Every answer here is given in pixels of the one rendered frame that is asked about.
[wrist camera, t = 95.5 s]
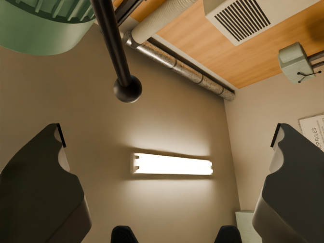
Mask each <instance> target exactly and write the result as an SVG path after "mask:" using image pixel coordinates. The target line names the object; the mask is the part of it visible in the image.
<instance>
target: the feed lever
mask: <svg viewBox="0 0 324 243"><path fill-rule="evenodd" d="M90 3H91V5H92V8H93V11H94V14H95V16H96V19H97V22H98V25H99V27H100V30H101V33H102V36H103V38H104V41H105V44H106V47H107V49H108V52H109V55H110V58H111V61H112V63H113V66H114V68H115V71H116V74H117V77H118V78H117V79H116V81H115V82H114V86H113V91H114V94H115V96H116V97H117V98H118V99H119V100H120V101H122V102H124V103H132V102H135V101H136V100H137V99H138V98H139V97H140V96H141V94H142V84H141V82H140V80H139V79H138V78H137V77H136V76H134V75H130V71H129V67H128V63H127V59H126V55H125V52H124V48H123V44H122V39H121V35H120V31H119V27H118V23H117V19H116V15H115V12H114V8H113V4H112V0H90Z"/></svg>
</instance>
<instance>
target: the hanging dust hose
mask: <svg viewBox="0 0 324 243"><path fill-rule="evenodd" d="M197 1H198V0H166V1H165V2H164V3H163V4H162V5H161V6H159V7H158V8H157V9H156V10H154V11H153V12H152V13H151V14H150V15H148V16H147V17H146V18H145V19H144V20H143V21H142V22H141V23H139V24H138V25H137V26H136V27H135V28H134V29H133V30H132V32H131V34H132V37H133V39H134V40H135V41H136V42H137V43H139V44H142V43H143V42H145V41H146V40H147V39H148V38H150V37H151V36H152V35H153V34H155V33H156V32H157V31H159V30H160V29H161V28H163V27H164V26H166V25H167V24H168V23H170V22H171V21H173V20H174V19H175V18H176V17H178V16H179V15H181V14H182V13H183V12H184V11H185V10H187V9H188V8H189V7H190V6H192V5H193V4H194V3H195V2H197Z"/></svg>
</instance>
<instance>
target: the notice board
mask: <svg viewBox="0 0 324 243"><path fill-rule="evenodd" d="M297 121H298V124H299V128H300V131H301V134H302V135H303V136H305V137H306V138H307V139H308V140H309V141H311V142H312V143H313V144H315V145H316V146H317V147H318V148H320V149H321V150H322V151H323V152H324V113H323V114H318V115H314V116H310V117H305V118H301V119H298V120H297Z"/></svg>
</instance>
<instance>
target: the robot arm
mask: <svg viewBox="0 0 324 243"><path fill-rule="evenodd" d="M65 147H66V144H65V141H64V137H63V134H62V130H61V127H60V124H59V123H51V124H48V125H47V126H46V127H45V128H44V129H43V130H41V131H40V132H39V133H38V134H37V135H36V136H34V137H33V138H32V139H31V140H30V141H29V142H27V143H26V144H25V145H24V146H23V147H22V148H21V149H20V150H19V151H18V152H17V153H16V154H15V155H14V156H13V157H12V158H11V159H10V160H9V162H8V163H7V164H6V165H5V167H4V168H3V169H2V171H1V172H0V243H81V242H82V240H83V239H84V237H85V236H86V235H87V233H88V232H89V231H90V229H91V227H92V219H91V215H90V212H89V208H88V204H87V201H86V198H85V194H84V191H83V189H82V186H81V184H80V181H79V179H78V177H77V176H76V175H74V174H72V173H69V170H70V168H69V165H68V161H67V158H66V155H65V151H64V148H65ZM270 147H272V148H273V150H274V152H275V153H274V155H273V158H272V161H271V163H270V167H269V171H270V172H271V174H269V175H267V176H266V179H265V182H264V185H263V187H262V190H261V193H260V196H259V199H258V201H257V204H256V208H255V211H254V215H253V218H252V225H253V227H254V229H255V231H256V232H257V233H258V234H259V235H260V237H261V238H262V239H263V240H264V242H265V243H324V152H323V151H322V150H321V149H320V148H318V147H317V146H316V145H315V144H313V143H312V142H311V141H309V140H308V139H307V138H306V137H305V136H303V135H302V134H301V133H300V132H298V131H297V130H296V129H294V128H293V127H292V126H291V125H289V124H287V123H278V124H277V127H276V130H275V133H274V136H273V139H272V142H271V146H270ZM110 243H139V242H138V241H137V239H136V237H135V235H134V234H133V232H132V230H131V228H130V227H129V226H116V227H115V228H114V229H113V230H112V233H111V241H110ZM214 243H242V239H241V235H240V232H239V230H238V229H237V228H236V227H235V226H232V225H227V226H222V227H221V228H220V230H219V232H218V235H217V237H216V239H215V242H214Z"/></svg>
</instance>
